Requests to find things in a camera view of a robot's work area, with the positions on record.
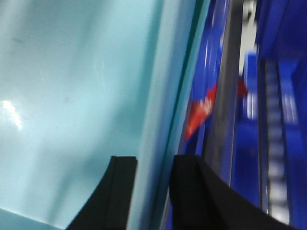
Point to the lower right blue bin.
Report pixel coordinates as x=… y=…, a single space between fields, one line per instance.
x=282 y=37

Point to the lower white roller track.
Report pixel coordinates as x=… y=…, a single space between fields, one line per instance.
x=277 y=186

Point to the blue bin with snack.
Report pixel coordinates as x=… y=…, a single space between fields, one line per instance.
x=216 y=62

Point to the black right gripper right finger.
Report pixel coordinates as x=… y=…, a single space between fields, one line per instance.
x=201 y=200

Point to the light blue bin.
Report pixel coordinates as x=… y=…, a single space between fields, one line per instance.
x=82 y=81

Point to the red snack package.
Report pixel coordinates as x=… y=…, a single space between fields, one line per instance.
x=200 y=111

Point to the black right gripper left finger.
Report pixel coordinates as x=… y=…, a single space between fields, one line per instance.
x=108 y=206

